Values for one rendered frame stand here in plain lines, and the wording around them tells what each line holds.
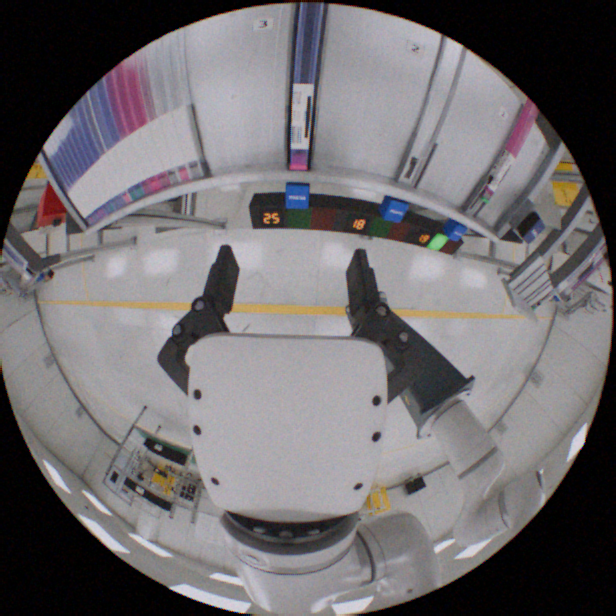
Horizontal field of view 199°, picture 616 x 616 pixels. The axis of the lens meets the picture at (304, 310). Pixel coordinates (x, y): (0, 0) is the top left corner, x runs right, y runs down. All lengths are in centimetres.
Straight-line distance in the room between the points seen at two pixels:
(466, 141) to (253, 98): 20
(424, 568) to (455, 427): 38
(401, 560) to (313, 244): 96
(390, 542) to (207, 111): 36
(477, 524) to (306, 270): 112
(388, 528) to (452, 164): 33
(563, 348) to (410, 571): 767
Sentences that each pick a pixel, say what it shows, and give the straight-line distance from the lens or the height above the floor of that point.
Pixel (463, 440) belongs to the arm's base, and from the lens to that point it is 50.
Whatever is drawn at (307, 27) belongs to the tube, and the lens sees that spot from 18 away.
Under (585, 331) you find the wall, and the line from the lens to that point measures 773.
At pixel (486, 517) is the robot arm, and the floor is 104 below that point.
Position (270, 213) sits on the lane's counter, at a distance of 23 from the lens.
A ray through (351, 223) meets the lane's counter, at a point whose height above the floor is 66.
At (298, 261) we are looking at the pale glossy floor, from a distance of 89.
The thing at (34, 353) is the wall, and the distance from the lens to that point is 867.
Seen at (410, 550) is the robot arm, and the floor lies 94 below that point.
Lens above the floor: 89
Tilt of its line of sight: 69 degrees down
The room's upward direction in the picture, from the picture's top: 174 degrees clockwise
